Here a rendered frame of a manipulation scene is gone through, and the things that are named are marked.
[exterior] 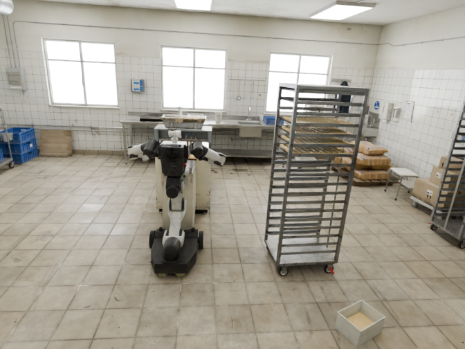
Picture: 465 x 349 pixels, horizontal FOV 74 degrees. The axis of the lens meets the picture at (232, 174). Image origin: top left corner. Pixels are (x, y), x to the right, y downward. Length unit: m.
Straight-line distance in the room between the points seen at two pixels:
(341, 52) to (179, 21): 3.50
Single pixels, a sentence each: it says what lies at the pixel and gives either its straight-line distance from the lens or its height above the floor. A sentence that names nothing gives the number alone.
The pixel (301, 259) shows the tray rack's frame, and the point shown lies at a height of 0.15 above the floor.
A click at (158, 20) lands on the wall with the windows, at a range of 7.04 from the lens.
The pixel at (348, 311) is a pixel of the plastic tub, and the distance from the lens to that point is 2.87.
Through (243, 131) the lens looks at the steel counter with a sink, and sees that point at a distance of 6.47.
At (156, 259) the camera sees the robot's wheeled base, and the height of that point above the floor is 0.17.
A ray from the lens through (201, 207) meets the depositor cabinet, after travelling 4.24.
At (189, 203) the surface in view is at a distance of 3.47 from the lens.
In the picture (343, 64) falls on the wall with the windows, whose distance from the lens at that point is 7.60.
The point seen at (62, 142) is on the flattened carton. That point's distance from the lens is 7.48.
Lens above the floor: 1.89
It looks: 18 degrees down
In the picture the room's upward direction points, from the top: 3 degrees clockwise
